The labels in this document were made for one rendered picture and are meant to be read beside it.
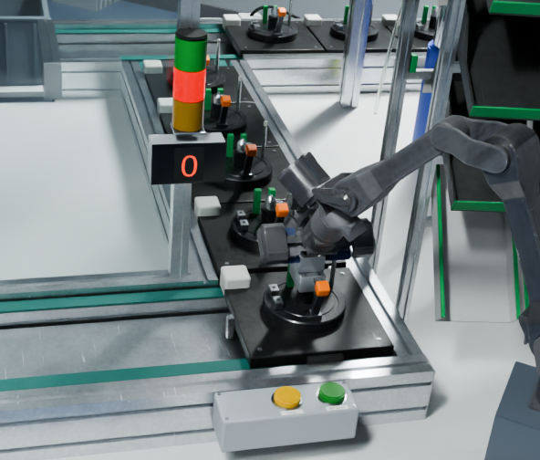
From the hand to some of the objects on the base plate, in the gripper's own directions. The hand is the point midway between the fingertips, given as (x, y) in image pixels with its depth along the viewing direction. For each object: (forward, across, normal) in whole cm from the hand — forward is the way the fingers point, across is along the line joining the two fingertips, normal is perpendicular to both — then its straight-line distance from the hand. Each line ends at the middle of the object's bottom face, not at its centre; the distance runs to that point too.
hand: (308, 251), depth 168 cm
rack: (+24, +36, -5) cm, 44 cm away
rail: (+8, -28, -26) cm, 39 cm away
